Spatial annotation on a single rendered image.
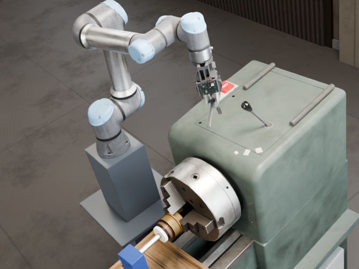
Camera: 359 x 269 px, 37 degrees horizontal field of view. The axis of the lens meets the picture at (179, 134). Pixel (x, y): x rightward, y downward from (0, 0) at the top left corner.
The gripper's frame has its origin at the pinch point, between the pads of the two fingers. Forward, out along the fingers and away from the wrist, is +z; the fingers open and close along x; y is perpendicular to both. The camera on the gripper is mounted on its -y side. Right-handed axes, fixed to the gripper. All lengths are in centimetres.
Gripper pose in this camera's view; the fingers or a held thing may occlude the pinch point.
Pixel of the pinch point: (213, 103)
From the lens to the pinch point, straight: 192.1
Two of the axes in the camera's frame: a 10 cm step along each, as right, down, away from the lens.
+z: 2.4, 7.9, 5.7
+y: 0.0, 5.9, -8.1
